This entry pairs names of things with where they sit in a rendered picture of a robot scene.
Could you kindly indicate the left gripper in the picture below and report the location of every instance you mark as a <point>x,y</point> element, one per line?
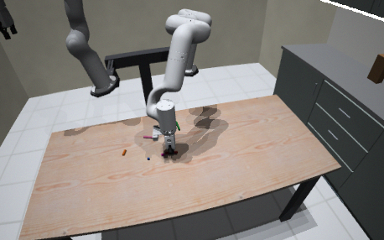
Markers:
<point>170,142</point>

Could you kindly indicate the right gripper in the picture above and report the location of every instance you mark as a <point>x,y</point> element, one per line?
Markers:
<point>6,21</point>

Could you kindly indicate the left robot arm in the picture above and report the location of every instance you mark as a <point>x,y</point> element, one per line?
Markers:
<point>187,33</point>

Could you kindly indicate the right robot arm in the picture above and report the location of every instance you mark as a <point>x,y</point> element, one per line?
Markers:
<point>77,45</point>

